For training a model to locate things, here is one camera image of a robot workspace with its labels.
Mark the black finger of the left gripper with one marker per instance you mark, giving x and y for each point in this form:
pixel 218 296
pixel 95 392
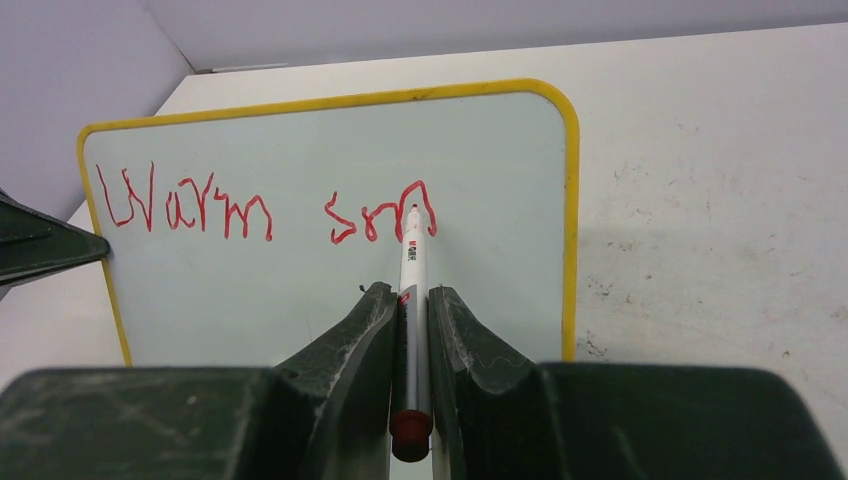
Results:
pixel 35 245

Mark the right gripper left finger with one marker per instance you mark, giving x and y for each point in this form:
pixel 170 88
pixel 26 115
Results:
pixel 320 414

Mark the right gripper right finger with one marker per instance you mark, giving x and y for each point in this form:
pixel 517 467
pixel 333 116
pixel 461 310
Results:
pixel 500 415

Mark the white red marker pen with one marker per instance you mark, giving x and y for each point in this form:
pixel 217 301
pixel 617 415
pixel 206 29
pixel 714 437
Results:
pixel 410 419

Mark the yellow-framed whiteboard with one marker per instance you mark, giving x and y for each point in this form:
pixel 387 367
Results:
pixel 238 235

